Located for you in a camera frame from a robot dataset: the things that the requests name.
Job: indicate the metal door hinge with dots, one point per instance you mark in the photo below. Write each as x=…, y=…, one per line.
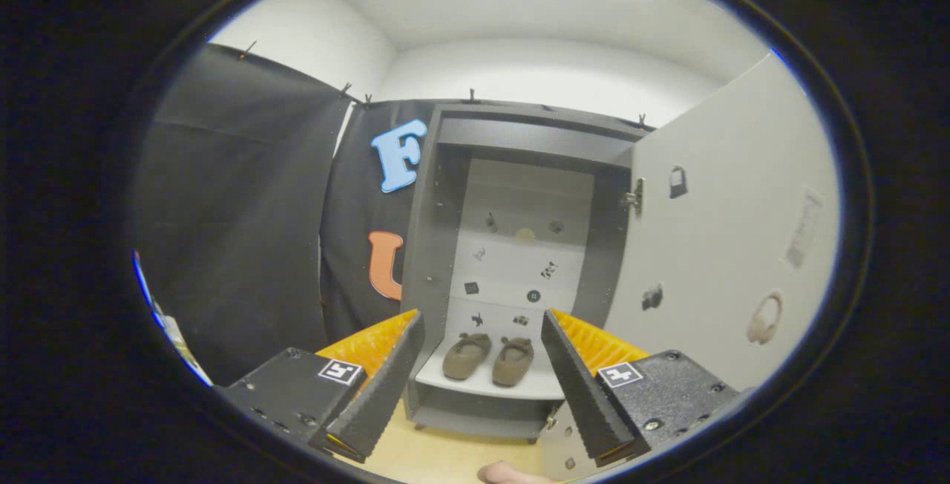
x=634, y=198
x=552, y=417

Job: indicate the dark grey shoe cabinet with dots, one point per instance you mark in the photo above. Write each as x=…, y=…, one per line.
x=438, y=246

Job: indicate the light grey shoe cabinet door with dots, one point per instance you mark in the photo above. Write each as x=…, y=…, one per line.
x=712, y=246

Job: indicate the beige printed packet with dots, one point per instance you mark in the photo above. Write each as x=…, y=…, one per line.
x=180, y=343

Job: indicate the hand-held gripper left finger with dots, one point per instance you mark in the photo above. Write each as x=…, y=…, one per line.
x=386, y=395

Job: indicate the black backdrop cloth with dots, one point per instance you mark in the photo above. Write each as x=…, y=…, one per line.
x=237, y=209

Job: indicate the brown fuzzy shoe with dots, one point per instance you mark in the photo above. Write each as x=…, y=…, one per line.
x=466, y=356
x=513, y=361

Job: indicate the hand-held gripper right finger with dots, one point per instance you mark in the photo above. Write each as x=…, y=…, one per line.
x=579, y=387

